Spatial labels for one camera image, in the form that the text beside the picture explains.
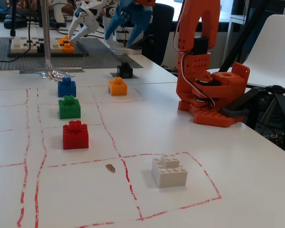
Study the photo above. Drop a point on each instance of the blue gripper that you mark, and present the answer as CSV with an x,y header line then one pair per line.
x,y
125,17

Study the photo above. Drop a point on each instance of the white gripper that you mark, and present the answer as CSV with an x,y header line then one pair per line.
x,y
93,21

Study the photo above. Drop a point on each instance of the black lego block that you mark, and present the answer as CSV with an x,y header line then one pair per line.
x,y
124,71

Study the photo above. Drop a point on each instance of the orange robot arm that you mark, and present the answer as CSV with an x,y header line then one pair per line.
x,y
192,66

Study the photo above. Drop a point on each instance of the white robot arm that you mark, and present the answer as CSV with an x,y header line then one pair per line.
x,y
123,51

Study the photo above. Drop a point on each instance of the orange lego block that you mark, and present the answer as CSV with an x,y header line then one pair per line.
x,y
118,89

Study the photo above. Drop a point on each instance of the blue lego block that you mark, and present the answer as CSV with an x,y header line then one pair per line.
x,y
67,89

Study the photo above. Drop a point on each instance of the green lego block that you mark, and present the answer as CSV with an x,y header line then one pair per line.
x,y
70,109

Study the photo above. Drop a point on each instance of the red lego block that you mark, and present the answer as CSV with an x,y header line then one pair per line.
x,y
76,137

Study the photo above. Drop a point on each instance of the white lego block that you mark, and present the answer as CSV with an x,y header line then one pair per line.
x,y
171,175

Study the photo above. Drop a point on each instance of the dark office chair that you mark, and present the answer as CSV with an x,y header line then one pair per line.
x,y
161,35

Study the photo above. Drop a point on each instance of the grey lego baseplate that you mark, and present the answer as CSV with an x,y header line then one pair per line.
x,y
95,58

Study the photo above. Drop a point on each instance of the metal pole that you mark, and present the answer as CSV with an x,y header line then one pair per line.
x,y
46,35

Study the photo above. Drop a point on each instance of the grey tape strip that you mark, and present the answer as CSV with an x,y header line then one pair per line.
x,y
70,69
137,64

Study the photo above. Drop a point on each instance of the aluminium foil sheet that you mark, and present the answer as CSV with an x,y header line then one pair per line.
x,y
55,75

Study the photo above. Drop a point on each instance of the white black orange lego build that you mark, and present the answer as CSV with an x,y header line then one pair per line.
x,y
19,46

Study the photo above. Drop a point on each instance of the black device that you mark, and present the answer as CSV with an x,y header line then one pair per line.
x,y
14,22

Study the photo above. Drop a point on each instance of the black stand pole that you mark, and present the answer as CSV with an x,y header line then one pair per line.
x,y
13,19

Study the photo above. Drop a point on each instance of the black table clamp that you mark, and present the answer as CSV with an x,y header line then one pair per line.
x,y
232,111

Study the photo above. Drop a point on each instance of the brown tape scrap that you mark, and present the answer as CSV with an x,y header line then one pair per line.
x,y
110,168

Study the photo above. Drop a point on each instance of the white chair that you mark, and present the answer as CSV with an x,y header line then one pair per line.
x,y
280,35

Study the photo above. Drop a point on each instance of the small circuit board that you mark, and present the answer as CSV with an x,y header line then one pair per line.
x,y
275,137

